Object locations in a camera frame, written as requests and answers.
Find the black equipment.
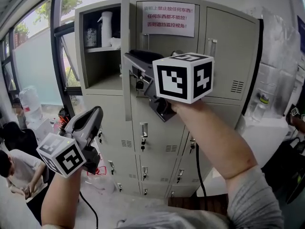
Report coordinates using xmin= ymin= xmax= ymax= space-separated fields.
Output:
xmin=261 ymin=136 xmax=305 ymax=206

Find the grey metal locker door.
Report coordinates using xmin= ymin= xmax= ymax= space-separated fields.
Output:
xmin=120 ymin=0 xmax=134 ymax=122

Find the person's left forearm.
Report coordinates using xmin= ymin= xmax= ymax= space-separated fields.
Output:
xmin=41 ymin=167 xmax=83 ymax=227

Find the dark patterned jar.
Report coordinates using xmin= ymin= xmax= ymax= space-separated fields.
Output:
xmin=85 ymin=27 xmax=98 ymax=48

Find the black office chair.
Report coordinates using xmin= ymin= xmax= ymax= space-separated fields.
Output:
xmin=1 ymin=121 xmax=39 ymax=159

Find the grey metal locker cabinet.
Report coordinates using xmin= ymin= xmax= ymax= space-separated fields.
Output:
xmin=74 ymin=0 xmax=263 ymax=199

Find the person's right forearm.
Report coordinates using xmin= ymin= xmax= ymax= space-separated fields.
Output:
xmin=170 ymin=98 xmax=260 ymax=181

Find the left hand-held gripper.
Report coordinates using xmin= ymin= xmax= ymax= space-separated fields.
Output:
xmin=36 ymin=105 xmax=104 ymax=178

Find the red wire bundle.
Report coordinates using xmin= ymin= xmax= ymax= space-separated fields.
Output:
xmin=58 ymin=114 xmax=70 ymax=129

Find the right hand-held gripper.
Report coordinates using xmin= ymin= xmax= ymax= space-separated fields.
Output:
xmin=123 ymin=49 xmax=214 ymax=123

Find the large clear water jug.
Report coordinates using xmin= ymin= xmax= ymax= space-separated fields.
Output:
xmin=19 ymin=85 xmax=44 ymax=124

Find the white paper notice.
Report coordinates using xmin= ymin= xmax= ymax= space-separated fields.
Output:
xmin=142 ymin=1 xmax=196 ymax=38

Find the set of black locker keys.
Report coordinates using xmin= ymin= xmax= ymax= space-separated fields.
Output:
xmin=96 ymin=79 xmax=196 ymax=198

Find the white plastic bag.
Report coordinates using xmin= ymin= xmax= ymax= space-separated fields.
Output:
xmin=80 ymin=172 xmax=116 ymax=197

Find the white crumpled cloth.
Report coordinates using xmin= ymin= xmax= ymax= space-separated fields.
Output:
xmin=109 ymin=37 xmax=122 ymax=50

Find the black window frame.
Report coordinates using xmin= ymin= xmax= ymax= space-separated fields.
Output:
xmin=0 ymin=0 xmax=83 ymax=120

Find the plastic wrapped white stack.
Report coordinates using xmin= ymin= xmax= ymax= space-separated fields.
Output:
xmin=238 ymin=7 xmax=304 ymax=130

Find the white spray bottle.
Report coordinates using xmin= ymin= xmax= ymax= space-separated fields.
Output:
xmin=97 ymin=11 xmax=113 ymax=48

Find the person's grey shirt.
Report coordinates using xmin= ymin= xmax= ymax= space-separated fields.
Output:
xmin=116 ymin=165 xmax=285 ymax=229

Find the white cardboard box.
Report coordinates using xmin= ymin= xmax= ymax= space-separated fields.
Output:
xmin=35 ymin=118 xmax=56 ymax=141

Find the black cable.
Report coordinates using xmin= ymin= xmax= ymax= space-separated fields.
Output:
xmin=195 ymin=143 xmax=207 ymax=198
xmin=79 ymin=191 xmax=99 ymax=229

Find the set of grey locker doors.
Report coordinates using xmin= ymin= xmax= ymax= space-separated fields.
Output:
xmin=83 ymin=0 xmax=259 ymax=199

